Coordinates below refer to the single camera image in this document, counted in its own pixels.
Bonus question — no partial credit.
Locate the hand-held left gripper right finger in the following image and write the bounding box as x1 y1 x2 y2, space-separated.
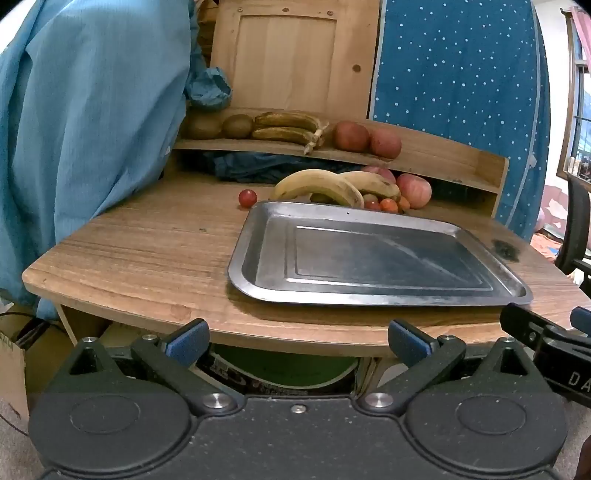
356 319 546 415

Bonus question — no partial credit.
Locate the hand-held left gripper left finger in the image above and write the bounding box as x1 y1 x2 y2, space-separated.
53 318 245 416

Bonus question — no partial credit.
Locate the metal tray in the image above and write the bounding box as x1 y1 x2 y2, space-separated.
228 200 534 306

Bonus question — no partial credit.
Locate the striped pink apple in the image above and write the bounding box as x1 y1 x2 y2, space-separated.
396 174 432 209

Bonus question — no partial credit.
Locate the straight yellow banana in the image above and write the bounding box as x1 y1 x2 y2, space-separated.
339 171 402 202

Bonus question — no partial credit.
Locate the striped red apple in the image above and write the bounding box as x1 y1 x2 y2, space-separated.
360 165 397 184

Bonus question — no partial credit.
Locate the curved yellow banana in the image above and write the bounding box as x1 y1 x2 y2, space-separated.
270 169 365 209

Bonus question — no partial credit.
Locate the black office chair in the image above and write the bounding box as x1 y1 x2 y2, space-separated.
554 178 591 296

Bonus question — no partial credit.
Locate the green round basin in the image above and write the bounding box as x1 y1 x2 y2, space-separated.
210 344 358 393

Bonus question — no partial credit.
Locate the cardboard box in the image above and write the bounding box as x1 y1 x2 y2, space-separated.
0 318 51 418

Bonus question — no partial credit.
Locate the wooden desk shelf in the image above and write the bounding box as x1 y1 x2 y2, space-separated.
173 108 509 217

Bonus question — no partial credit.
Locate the dark blue cloth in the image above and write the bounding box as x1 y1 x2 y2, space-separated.
213 152 370 184

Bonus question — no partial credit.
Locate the dark red apple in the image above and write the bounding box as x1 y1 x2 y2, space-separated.
333 121 371 152
369 128 402 159

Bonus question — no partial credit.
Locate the large brown kiwi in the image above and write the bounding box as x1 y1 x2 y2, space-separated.
222 114 254 139
184 115 223 140

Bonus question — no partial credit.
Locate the dark overripe banana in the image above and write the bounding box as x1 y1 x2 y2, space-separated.
254 111 330 133
252 127 324 155

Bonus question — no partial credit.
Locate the light blue shirt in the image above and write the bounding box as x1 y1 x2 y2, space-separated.
0 0 232 320

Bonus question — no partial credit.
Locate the blue dotted fabric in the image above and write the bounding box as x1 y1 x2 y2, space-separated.
368 0 552 241

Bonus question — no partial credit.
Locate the window frame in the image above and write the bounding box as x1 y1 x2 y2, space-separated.
556 7 591 182

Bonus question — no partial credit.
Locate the wooden panel frame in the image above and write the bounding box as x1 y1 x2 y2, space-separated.
209 0 382 121

